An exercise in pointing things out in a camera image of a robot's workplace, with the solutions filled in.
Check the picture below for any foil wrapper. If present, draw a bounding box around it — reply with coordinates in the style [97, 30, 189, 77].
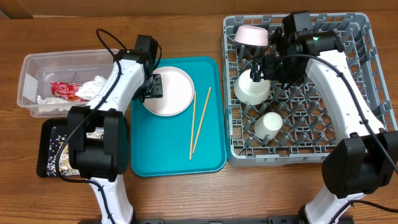
[36, 95, 73, 113]

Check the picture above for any white napkin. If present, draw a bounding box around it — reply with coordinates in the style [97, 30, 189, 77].
[75, 75, 107, 101]

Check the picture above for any pale green bowl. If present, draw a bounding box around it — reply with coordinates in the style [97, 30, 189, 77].
[234, 70, 271, 105]

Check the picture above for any grey dishwasher rack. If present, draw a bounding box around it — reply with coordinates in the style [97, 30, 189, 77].
[222, 12, 397, 167]

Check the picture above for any red snack wrapper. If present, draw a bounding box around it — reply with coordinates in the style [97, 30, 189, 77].
[50, 82, 85, 102]

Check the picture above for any white paper cup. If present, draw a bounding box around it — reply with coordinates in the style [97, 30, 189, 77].
[254, 112, 283, 139]

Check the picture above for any peanuts and rice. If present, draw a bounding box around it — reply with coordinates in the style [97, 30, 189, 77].
[46, 127, 105, 177]

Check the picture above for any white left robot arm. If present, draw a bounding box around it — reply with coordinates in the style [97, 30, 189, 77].
[64, 35, 163, 223]

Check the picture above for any teal plastic tray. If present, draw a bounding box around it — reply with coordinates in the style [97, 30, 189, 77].
[131, 56, 226, 177]

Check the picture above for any black plastic tray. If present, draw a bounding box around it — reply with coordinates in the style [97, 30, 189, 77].
[36, 119, 104, 177]

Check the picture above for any clear plastic bin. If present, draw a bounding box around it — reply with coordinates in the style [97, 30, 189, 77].
[17, 49, 113, 118]

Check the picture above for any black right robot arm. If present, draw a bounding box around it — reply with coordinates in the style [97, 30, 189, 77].
[250, 11, 397, 223]

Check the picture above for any pink bowl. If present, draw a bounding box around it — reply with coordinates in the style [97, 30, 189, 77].
[234, 26, 269, 47]

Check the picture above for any pink plate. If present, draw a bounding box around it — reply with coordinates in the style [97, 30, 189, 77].
[144, 67, 195, 116]

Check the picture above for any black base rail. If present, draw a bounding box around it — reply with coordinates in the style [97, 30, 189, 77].
[77, 214, 355, 224]

